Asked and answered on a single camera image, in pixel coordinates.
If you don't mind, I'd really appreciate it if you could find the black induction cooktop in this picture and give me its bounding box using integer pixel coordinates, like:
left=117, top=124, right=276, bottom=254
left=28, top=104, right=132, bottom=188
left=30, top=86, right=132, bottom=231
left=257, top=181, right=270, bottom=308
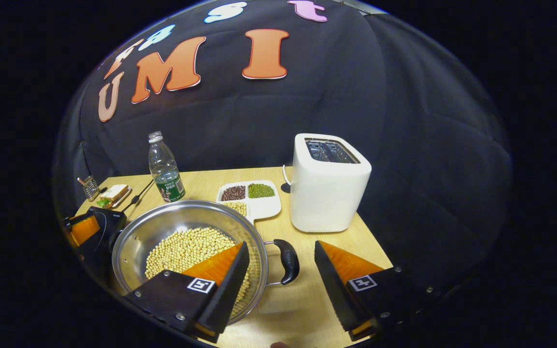
left=76, top=206, right=128, bottom=286

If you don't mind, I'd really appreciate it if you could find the black backdrop cloth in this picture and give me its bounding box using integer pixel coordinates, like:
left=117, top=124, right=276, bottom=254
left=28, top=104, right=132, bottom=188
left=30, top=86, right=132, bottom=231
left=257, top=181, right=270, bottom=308
left=51, top=0, right=513, bottom=310

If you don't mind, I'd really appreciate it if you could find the clear glass cup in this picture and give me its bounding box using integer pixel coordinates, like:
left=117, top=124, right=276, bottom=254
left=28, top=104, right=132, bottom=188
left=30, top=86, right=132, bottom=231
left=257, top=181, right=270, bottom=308
left=77, top=175, right=101, bottom=202

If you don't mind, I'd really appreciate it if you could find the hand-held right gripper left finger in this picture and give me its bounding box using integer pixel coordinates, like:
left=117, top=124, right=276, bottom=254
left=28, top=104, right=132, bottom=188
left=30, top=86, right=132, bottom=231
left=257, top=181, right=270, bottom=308
left=124, top=241, right=251, bottom=344

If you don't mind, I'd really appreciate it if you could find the steel pot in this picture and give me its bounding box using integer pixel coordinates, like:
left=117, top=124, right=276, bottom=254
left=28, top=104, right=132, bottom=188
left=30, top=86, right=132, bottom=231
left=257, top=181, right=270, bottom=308
left=111, top=200, right=300, bottom=325

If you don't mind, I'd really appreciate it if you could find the sandwich with lettuce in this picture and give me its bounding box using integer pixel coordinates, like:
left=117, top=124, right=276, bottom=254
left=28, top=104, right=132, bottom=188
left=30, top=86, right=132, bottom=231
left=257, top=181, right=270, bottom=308
left=97, top=184, right=129, bottom=208

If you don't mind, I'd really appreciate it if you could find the white toaster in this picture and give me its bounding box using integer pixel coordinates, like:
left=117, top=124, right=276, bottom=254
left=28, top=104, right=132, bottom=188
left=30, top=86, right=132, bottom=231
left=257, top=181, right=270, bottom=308
left=290, top=133, right=372, bottom=233

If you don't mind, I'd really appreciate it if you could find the small white plate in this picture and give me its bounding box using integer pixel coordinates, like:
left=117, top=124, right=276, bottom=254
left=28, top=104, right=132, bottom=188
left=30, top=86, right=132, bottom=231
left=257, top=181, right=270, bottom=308
left=109, top=188, right=132, bottom=209

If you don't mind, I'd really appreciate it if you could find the white divided bean plate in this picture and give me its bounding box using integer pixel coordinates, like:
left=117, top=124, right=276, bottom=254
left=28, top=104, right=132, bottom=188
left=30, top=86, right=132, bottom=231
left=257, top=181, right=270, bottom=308
left=216, top=180, right=282, bottom=224

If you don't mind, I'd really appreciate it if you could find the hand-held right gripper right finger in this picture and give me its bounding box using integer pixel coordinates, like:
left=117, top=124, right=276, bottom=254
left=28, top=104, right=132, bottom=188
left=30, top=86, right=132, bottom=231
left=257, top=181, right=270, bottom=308
left=313, top=240, right=446, bottom=342

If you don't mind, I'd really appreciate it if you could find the clear plastic water bottle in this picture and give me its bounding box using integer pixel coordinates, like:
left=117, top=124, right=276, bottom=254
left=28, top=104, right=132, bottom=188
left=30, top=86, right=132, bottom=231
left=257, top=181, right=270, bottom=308
left=147, top=130, right=186, bottom=203

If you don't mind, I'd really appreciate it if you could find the pile of yellow soybeans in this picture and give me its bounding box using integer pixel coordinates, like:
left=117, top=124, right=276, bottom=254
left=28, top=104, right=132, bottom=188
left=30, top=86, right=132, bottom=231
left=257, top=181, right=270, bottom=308
left=145, top=227, right=251, bottom=303

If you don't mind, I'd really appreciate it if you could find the black power cable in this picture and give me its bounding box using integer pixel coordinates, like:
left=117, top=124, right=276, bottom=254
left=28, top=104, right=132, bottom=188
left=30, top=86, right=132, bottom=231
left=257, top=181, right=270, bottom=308
left=122, top=179, right=155, bottom=213

